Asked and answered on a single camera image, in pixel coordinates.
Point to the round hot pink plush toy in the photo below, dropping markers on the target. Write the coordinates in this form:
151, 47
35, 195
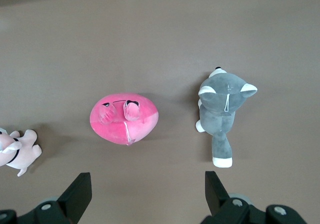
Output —
120, 129

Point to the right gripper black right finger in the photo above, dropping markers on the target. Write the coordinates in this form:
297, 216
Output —
217, 199

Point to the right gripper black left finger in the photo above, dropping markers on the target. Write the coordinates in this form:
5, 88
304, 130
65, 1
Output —
72, 199

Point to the grey and white plush cat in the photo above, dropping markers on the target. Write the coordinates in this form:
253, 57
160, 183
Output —
217, 109

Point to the light pink plush piglet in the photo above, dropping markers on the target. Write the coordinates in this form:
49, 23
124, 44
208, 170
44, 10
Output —
22, 151

